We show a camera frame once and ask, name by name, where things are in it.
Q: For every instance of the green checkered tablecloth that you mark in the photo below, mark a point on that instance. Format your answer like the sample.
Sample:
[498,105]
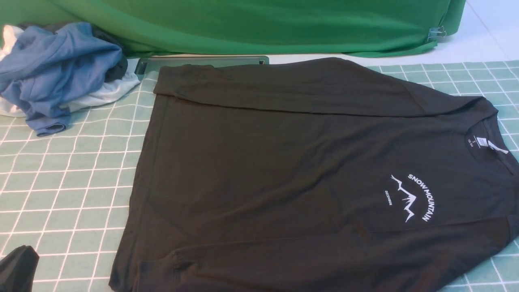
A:
[67,194]

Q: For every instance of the green backdrop cloth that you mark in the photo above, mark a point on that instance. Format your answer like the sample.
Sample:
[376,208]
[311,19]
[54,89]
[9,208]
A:
[361,28]

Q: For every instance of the silver binder clip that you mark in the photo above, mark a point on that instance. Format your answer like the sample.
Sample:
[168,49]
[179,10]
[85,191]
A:
[436,33]

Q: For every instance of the dark gray long-sleeve top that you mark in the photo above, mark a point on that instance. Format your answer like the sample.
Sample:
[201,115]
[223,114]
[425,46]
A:
[316,176]

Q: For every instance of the blue crumpled garment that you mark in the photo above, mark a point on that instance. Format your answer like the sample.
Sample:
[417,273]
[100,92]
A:
[48,69]

